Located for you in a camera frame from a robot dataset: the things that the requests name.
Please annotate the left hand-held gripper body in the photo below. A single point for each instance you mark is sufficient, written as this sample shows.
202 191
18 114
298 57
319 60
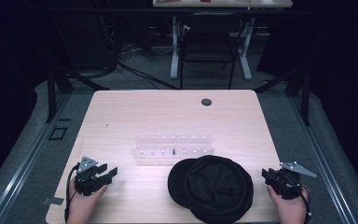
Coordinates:
87 179

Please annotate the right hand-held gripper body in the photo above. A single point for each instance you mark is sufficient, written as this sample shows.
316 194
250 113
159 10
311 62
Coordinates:
287 183

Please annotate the person's left hand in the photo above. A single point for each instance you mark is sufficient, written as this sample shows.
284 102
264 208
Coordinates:
82 202

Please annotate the person's right hand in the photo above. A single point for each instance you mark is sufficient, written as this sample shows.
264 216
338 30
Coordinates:
290 210

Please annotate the grey tape strip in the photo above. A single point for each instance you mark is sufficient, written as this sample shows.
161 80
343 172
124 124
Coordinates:
52 201

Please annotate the black cloth hat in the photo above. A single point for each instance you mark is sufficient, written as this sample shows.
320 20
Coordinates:
213 189

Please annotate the black tape square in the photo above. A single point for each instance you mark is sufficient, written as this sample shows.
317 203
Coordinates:
50 133

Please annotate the short black tape strip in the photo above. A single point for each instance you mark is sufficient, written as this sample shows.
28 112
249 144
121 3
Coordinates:
64 119

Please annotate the clear acrylic peg rack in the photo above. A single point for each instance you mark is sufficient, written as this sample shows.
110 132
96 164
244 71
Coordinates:
173 148

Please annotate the black metal stand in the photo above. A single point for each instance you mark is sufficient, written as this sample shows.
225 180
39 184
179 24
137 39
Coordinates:
59 84
298 87

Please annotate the round grey table grommet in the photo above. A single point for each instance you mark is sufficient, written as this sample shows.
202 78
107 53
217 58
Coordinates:
206 102

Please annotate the black chair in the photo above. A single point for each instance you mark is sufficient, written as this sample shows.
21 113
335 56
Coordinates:
208 43

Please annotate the white-legged desk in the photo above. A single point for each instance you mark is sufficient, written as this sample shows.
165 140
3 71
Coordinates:
223 3

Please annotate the aluminium floor rail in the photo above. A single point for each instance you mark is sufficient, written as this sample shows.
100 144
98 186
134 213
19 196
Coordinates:
18 171
323 168

